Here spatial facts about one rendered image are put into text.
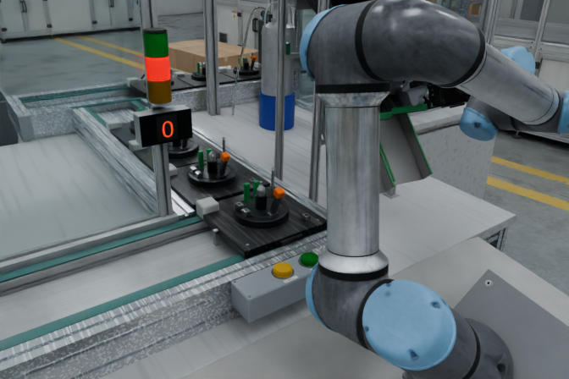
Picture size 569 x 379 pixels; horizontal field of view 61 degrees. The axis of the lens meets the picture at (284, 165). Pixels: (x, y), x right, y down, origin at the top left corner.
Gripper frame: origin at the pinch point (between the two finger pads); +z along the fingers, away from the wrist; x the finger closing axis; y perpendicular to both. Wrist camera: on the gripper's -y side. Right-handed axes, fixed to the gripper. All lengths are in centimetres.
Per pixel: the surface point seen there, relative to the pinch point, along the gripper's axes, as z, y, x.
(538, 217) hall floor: 136, 68, 186
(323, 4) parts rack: -5.5, -19.4, -27.1
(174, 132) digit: 4, 7, -63
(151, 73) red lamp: -2, -5, -68
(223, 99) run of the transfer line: 126, -19, -20
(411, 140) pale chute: 10.2, 13.8, 4.4
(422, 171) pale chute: 7.9, 22.7, 5.1
